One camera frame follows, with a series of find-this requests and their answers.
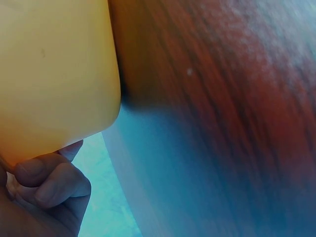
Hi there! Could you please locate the yellow plastic container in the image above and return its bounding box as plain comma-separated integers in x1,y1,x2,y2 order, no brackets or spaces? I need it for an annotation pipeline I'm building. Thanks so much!
0,0,122,166

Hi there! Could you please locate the person's left hand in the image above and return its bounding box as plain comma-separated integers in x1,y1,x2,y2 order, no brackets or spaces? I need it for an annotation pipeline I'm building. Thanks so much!
0,139,92,237

